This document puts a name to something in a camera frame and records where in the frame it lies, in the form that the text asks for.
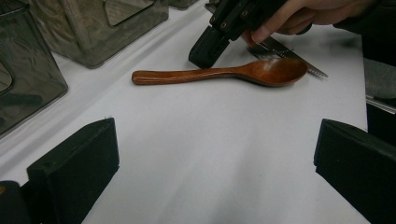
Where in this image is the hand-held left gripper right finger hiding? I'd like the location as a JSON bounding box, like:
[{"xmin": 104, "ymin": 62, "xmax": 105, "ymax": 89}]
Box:
[{"xmin": 313, "ymin": 119, "xmax": 396, "ymax": 224}]

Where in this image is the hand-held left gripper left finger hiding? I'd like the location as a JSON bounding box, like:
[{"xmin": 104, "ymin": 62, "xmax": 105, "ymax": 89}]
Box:
[{"xmin": 26, "ymin": 117, "xmax": 120, "ymax": 224}]

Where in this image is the silver metal knife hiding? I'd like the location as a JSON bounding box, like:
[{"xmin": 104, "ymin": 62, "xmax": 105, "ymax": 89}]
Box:
[{"xmin": 248, "ymin": 36, "xmax": 330, "ymax": 78}]

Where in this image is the brown wooden spoon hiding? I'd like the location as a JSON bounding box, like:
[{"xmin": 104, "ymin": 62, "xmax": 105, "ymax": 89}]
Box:
[{"xmin": 131, "ymin": 57, "xmax": 310, "ymax": 88}]

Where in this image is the smoky clear plastic bin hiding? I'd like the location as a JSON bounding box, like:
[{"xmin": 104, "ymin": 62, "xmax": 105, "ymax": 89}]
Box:
[
  {"xmin": 0, "ymin": 0, "xmax": 69, "ymax": 139},
  {"xmin": 26, "ymin": 0, "xmax": 171, "ymax": 69}
]

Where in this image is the metal floor rail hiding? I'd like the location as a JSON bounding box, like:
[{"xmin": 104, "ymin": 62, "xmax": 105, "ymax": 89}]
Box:
[{"xmin": 365, "ymin": 94, "xmax": 396, "ymax": 116}]

